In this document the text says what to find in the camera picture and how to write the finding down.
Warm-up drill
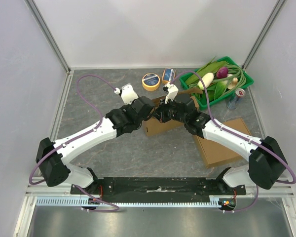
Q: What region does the cardboard sheet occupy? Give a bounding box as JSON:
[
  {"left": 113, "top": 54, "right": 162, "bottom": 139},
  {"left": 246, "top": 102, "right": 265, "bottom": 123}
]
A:
[{"left": 141, "top": 87, "right": 203, "bottom": 137}]

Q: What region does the brown cardboard box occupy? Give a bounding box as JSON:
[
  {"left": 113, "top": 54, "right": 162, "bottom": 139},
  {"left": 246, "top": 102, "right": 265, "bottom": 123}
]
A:
[{"left": 193, "top": 118, "right": 251, "bottom": 168}]

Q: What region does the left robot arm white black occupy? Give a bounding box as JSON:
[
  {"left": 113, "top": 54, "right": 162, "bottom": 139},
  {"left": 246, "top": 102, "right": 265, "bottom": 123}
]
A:
[{"left": 36, "top": 96, "right": 155, "bottom": 194}]

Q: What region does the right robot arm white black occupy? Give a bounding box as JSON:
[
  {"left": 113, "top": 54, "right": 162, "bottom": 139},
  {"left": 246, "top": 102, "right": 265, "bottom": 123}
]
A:
[{"left": 154, "top": 94, "right": 287, "bottom": 195}]

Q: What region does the yellow tape roll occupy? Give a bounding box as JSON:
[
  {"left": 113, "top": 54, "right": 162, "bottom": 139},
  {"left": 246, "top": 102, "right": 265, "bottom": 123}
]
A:
[{"left": 142, "top": 73, "right": 160, "bottom": 91}]

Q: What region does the yellow sponge block blue label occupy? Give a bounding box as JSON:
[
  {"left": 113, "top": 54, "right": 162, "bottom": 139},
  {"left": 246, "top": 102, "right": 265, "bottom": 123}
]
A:
[{"left": 161, "top": 68, "right": 176, "bottom": 84}]

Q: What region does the green plastic tray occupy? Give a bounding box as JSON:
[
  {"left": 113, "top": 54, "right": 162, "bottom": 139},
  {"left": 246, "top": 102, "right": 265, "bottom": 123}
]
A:
[{"left": 180, "top": 56, "right": 254, "bottom": 109}]

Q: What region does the green leafy vegetable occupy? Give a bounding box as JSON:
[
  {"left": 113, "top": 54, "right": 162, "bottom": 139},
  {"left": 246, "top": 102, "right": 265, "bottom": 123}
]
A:
[{"left": 185, "top": 60, "right": 228, "bottom": 102}]

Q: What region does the purple onion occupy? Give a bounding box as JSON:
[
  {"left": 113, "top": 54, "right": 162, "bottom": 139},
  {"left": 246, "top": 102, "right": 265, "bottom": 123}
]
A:
[{"left": 216, "top": 67, "right": 228, "bottom": 79}]

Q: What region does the brown mushroom toy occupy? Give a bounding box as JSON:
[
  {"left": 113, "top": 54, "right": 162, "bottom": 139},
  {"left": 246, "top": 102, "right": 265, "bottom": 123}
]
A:
[{"left": 227, "top": 77, "right": 238, "bottom": 90}]

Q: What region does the green long beans bundle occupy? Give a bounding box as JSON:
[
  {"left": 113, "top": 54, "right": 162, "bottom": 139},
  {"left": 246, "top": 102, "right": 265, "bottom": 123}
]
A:
[{"left": 188, "top": 64, "right": 246, "bottom": 89}]

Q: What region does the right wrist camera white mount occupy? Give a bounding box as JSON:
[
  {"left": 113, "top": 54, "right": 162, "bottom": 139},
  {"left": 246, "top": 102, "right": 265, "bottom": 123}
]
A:
[{"left": 163, "top": 82, "right": 179, "bottom": 104}]

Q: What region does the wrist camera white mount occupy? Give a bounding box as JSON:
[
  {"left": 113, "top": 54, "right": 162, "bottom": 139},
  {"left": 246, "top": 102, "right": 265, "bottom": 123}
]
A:
[
  {"left": 163, "top": 82, "right": 179, "bottom": 104},
  {"left": 114, "top": 83, "right": 139, "bottom": 105}
]

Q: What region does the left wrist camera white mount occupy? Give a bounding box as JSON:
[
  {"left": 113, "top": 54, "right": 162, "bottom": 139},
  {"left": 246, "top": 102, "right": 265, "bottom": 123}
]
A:
[{"left": 114, "top": 83, "right": 139, "bottom": 105}]

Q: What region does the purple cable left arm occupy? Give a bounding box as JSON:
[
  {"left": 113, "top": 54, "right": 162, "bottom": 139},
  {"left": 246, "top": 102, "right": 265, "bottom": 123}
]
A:
[{"left": 29, "top": 75, "right": 120, "bottom": 213}]

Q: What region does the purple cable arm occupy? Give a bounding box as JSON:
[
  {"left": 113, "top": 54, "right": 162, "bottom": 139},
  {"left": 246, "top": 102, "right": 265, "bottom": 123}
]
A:
[
  {"left": 29, "top": 75, "right": 120, "bottom": 213},
  {"left": 169, "top": 71, "right": 296, "bottom": 213}
]

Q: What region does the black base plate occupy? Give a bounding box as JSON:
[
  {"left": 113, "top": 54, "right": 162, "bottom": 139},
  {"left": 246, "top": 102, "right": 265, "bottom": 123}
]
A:
[{"left": 85, "top": 177, "right": 246, "bottom": 203}]

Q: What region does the grey slotted cable duct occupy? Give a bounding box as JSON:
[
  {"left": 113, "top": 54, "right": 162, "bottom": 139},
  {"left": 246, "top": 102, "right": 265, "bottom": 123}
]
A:
[{"left": 36, "top": 197, "right": 233, "bottom": 208}]

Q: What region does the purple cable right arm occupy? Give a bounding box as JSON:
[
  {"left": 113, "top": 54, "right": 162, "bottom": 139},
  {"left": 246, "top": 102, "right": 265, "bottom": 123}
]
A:
[{"left": 169, "top": 71, "right": 296, "bottom": 213}]

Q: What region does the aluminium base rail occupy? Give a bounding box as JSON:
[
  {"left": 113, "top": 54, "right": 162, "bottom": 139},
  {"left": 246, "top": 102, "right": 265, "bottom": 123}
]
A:
[{"left": 26, "top": 177, "right": 293, "bottom": 197}]

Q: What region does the aluminium frame post right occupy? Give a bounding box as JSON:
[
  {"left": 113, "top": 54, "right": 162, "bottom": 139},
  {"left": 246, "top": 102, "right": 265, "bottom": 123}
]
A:
[{"left": 242, "top": 0, "right": 287, "bottom": 70}]

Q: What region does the aluminium frame post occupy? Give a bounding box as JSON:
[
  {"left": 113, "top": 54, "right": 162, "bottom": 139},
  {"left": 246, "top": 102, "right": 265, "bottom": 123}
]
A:
[
  {"left": 25, "top": 0, "right": 71, "bottom": 74},
  {"left": 242, "top": 0, "right": 287, "bottom": 70}
]

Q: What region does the aluminium frame post left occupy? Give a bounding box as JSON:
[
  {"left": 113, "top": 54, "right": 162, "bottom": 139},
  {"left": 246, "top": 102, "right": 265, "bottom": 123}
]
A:
[{"left": 25, "top": 0, "right": 71, "bottom": 74}]

